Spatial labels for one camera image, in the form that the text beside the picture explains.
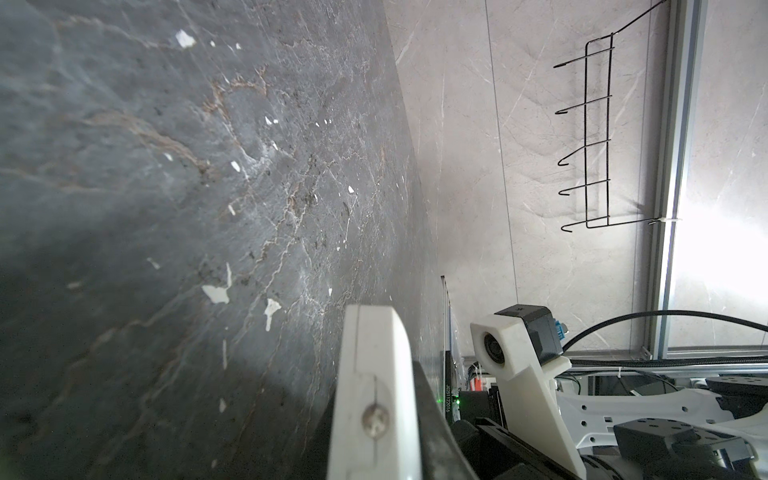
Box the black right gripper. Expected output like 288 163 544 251
412 361 578 480

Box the white remote control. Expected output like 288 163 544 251
326 304 423 479

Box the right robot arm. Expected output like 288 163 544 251
451 371 767 479

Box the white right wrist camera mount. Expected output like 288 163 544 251
470 304 586 479

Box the black wire hook rack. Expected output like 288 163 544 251
553 1 665 234

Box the aluminium corner frame post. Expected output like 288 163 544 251
644 1 708 360

